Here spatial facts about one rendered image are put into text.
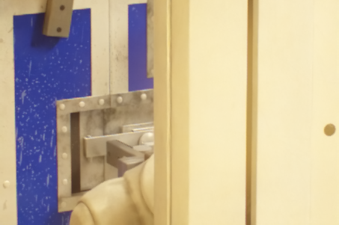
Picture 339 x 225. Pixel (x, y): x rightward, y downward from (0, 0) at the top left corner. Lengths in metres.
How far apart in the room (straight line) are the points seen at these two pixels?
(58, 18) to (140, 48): 0.12
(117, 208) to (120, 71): 0.39
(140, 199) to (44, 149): 0.36
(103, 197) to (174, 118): 0.61
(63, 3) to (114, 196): 0.36
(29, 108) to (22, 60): 0.06
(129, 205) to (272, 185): 0.59
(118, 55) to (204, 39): 0.99
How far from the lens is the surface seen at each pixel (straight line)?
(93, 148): 2.06
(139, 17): 2.04
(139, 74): 2.06
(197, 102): 1.06
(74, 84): 2.02
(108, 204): 1.68
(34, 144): 2.02
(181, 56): 1.06
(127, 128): 2.08
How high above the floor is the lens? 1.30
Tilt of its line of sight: 13 degrees down
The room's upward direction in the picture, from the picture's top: straight up
